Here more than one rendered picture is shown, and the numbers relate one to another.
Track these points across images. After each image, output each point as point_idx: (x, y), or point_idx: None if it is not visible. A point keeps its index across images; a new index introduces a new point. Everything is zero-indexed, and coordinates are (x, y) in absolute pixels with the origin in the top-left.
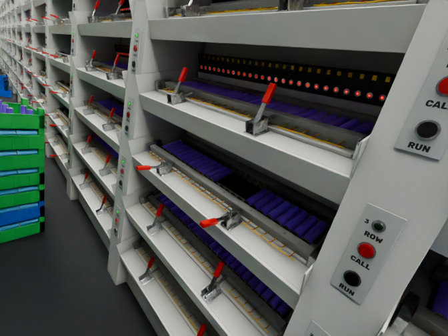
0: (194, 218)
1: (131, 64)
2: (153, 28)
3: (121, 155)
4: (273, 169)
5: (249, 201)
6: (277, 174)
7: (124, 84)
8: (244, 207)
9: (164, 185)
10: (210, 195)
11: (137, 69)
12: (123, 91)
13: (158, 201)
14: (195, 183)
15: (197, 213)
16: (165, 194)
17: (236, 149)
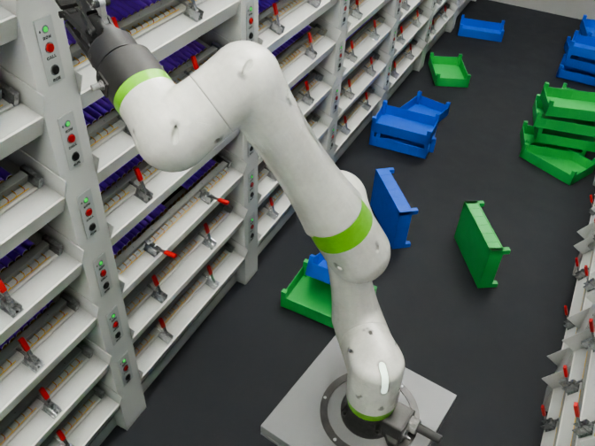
0: (193, 227)
1: (82, 234)
2: (104, 173)
3: (104, 318)
4: (219, 150)
5: (190, 185)
6: (220, 150)
7: (56, 274)
8: (198, 187)
9: (168, 249)
10: (182, 210)
11: (98, 225)
12: (74, 272)
13: (124, 300)
14: (170, 220)
15: (197, 220)
16: (166, 256)
17: (203, 164)
